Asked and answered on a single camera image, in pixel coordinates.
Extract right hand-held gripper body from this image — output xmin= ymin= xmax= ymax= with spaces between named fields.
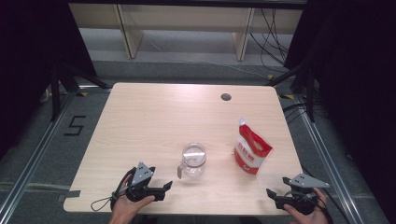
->
xmin=274 ymin=173 xmax=331 ymax=216

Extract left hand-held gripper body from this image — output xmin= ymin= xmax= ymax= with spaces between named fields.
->
xmin=125 ymin=161 xmax=158 ymax=203

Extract clear glass pitcher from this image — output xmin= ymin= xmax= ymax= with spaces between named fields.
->
xmin=177 ymin=142 xmax=207 ymax=180

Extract red and white sugar pouch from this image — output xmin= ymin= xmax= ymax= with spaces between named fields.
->
xmin=233 ymin=117 xmax=274 ymax=175

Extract person's right hand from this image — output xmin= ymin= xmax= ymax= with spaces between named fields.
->
xmin=283 ymin=188 xmax=330 ymax=224

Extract person's left hand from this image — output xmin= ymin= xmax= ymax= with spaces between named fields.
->
xmin=111 ymin=181 xmax=156 ymax=218

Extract black metal stand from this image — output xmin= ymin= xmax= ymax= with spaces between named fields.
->
xmin=49 ymin=62 xmax=112 ymax=123
xmin=264 ymin=60 xmax=317 ymax=123

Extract dark curtain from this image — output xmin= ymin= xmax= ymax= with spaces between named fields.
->
xmin=284 ymin=0 xmax=396 ymax=224
xmin=0 ymin=0 xmax=97 ymax=161

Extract light wooden shelf unit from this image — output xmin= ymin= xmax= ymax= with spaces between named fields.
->
xmin=68 ymin=3 xmax=304 ymax=62

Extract black wrist strap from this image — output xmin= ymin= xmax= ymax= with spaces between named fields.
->
xmin=311 ymin=192 xmax=334 ymax=224
xmin=91 ymin=167 xmax=138 ymax=213

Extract aluminium floor rail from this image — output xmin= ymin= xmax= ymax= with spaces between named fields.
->
xmin=293 ymin=94 xmax=375 ymax=224
xmin=0 ymin=92 xmax=77 ymax=218

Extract black cables on floor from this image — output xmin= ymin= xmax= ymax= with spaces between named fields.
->
xmin=281 ymin=102 xmax=312 ymax=125

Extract hanging black cables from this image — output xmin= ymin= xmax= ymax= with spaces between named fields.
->
xmin=248 ymin=7 xmax=292 ymax=76

